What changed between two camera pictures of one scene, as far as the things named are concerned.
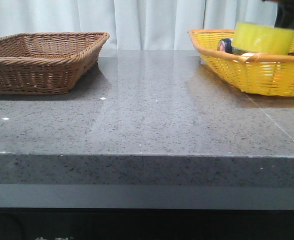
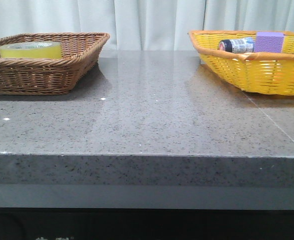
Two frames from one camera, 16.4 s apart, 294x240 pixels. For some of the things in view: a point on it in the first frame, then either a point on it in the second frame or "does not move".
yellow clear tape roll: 257,38 -> 32,50
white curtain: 132,25 does not move
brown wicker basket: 40,63 does not move
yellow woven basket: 284,75 does not move
